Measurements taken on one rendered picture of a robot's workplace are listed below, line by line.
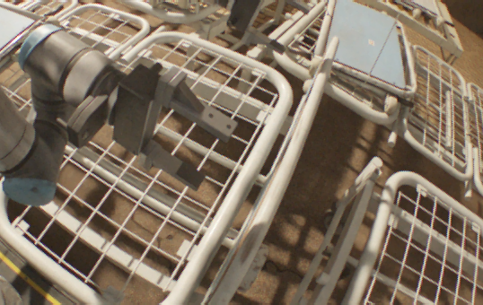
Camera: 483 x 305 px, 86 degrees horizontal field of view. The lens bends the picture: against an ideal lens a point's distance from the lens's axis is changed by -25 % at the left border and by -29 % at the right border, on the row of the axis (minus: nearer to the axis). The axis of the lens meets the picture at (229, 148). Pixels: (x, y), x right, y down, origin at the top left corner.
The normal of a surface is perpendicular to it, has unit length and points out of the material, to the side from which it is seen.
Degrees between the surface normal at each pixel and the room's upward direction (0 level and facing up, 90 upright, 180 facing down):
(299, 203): 0
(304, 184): 0
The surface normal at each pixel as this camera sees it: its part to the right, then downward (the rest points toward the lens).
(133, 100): -0.41, 0.67
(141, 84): 0.33, -0.51
